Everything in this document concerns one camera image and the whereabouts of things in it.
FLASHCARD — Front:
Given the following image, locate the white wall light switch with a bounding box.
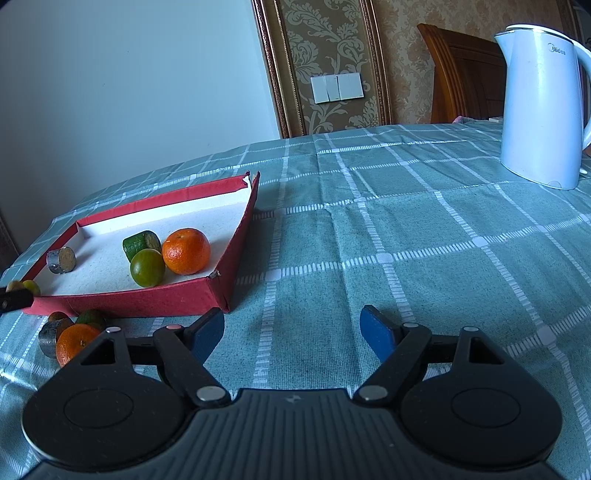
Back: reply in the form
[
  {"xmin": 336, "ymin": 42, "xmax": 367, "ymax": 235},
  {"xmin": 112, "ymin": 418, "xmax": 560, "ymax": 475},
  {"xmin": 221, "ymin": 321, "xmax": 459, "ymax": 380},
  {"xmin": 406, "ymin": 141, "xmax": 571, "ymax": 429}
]
[{"xmin": 310, "ymin": 71, "xmax": 365, "ymax": 103}]

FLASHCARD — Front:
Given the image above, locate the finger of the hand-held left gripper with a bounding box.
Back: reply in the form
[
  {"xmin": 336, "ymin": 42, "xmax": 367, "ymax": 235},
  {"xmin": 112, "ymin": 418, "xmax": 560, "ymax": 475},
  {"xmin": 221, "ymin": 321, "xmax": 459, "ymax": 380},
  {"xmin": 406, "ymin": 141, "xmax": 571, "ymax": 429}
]
[{"xmin": 0, "ymin": 288, "xmax": 34, "ymax": 315}]

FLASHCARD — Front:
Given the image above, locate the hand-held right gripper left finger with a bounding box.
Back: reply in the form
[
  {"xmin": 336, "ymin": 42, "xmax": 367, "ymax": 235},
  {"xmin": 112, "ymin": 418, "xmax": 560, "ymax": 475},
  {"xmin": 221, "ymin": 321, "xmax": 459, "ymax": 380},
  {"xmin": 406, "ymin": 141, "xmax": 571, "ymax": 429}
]
[{"xmin": 81, "ymin": 307, "xmax": 232, "ymax": 408}]

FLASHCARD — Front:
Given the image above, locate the wooden bed headboard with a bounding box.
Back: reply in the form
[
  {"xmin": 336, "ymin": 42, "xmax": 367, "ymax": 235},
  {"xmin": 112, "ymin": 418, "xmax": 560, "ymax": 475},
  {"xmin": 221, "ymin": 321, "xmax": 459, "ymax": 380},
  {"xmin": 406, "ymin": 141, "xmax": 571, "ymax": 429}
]
[{"xmin": 417, "ymin": 23, "xmax": 509, "ymax": 124}]

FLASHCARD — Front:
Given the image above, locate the green cucumber piece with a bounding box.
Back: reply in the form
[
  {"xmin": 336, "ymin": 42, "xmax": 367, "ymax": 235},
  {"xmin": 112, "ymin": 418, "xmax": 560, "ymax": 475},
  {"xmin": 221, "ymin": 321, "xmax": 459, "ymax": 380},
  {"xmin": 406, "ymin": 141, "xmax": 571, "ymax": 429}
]
[
  {"xmin": 122, "ymin": 230, "xmax": 162, "ymax": 263},
  {"xmin": 75, "ymin": 308, "xmax": 108, "ymax": 332}
]

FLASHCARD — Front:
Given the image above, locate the teal checked tablecloth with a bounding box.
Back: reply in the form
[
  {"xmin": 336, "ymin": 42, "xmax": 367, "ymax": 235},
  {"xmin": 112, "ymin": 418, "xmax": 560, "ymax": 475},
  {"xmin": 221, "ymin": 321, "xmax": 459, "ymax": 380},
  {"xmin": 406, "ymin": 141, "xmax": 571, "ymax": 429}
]
[{"xmin": 0, "ymin": 121, "xmax": 591, "ymax": 480}]

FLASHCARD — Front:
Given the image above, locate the small orange mandarin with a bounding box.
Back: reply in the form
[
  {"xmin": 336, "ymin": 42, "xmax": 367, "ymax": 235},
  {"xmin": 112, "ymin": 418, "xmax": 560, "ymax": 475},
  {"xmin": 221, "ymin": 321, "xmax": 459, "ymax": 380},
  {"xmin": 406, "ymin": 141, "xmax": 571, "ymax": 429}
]
[
  {"xmin": 161, "ymin": 227, "xmax": 212, "ymax": 276},
  {"xmin": 56, "ymin": 323, "xmax": 101, "ymax": 368}
]

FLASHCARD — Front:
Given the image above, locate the red cardboard box tray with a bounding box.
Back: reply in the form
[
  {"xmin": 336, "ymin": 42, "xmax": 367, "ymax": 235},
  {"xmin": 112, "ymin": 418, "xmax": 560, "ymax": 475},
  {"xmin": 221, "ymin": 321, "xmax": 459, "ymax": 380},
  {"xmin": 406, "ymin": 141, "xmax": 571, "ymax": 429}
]
[{"xmin": 21, "ymin": 171, "xmax": 262, "ymax": 319}]

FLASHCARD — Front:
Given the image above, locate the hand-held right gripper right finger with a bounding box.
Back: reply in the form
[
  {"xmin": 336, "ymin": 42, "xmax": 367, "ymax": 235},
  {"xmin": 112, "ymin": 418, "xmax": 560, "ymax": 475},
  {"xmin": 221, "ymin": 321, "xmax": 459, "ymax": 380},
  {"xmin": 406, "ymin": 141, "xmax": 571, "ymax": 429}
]
[{"xmin": 353, "ymin": 305, "xmax": 506, "ymax": 407}]

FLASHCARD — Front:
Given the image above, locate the white electric kettle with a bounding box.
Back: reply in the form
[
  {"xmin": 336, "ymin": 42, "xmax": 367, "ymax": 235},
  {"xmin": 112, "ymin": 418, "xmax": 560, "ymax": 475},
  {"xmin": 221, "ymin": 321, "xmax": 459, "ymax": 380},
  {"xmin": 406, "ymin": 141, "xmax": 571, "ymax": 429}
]
[{"xmin": 494, "ymin": 24, "xmax": 591, "ymax": 191}]

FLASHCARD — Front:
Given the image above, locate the gold framed wallpaper panel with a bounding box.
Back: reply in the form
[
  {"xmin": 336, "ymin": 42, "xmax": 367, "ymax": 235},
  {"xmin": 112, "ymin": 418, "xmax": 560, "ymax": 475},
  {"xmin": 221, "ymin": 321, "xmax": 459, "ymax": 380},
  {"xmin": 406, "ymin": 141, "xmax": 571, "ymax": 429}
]
[{"xmin": 252, "ymin": 0, "xmax": 393, "ymax": 138}]

